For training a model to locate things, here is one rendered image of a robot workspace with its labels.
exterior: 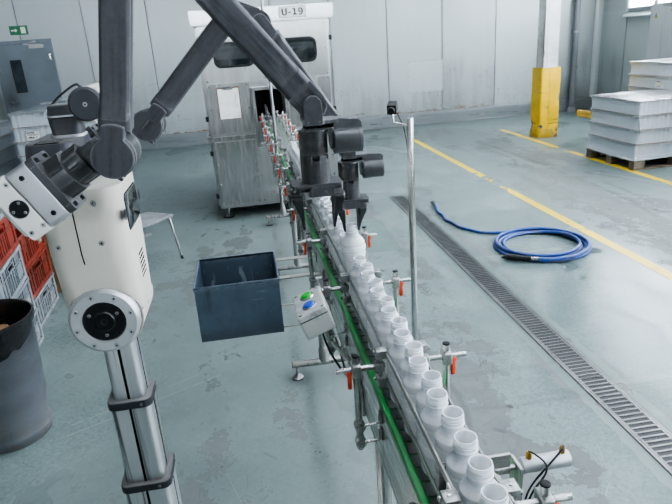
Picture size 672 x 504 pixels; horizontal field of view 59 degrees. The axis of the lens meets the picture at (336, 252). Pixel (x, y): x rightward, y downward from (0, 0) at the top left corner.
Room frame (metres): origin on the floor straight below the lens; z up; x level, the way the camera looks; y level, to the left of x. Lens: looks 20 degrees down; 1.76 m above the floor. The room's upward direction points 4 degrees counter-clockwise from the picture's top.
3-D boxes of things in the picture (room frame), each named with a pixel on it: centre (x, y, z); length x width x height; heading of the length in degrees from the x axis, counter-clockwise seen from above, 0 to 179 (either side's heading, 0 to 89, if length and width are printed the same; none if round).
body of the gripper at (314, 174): (1.18, 0.03, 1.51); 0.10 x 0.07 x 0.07; 98
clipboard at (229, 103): (6.17, 0.97, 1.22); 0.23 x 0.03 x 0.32; 98
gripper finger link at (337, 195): (1.18, 0.01, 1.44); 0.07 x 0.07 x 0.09; 8
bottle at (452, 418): (0.82, -0.17, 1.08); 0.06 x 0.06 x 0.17
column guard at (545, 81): (9.84, -3.59, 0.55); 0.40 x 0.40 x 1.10; 8
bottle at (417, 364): (1.00, -0.14, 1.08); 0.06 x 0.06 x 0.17
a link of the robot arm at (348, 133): (1.19, -0.01, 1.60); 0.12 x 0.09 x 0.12; 98
